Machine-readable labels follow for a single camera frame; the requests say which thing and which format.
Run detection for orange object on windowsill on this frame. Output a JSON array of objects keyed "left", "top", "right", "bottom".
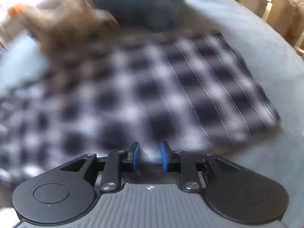
[{"left": 7, "top": 4, "right": 27, "bottom": 18}]

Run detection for dark plaid shirt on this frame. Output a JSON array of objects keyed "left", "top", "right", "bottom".
[{"left": 1, "top": 31, "right": 280, "bottom": 188}]

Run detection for blue denim jeans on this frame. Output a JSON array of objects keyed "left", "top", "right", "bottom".
[{"left": 93, "top": 0, "right": 183, "bottom": 32}]

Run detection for beige trousers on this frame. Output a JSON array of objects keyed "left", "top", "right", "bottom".
[{"left": 17, "top": 0, "right": 120, "bottom": 54}]

